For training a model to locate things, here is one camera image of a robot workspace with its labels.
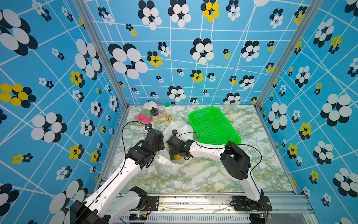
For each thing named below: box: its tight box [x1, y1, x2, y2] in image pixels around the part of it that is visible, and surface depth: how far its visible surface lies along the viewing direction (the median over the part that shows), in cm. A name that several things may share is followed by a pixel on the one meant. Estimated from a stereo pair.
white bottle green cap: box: [164, 102, 172, 116], surface depth 111 cm
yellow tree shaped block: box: [166, 115, 173, 122], surface depth 113 cm
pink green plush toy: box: [137, 108, 152, 124], surface depth 108 cm
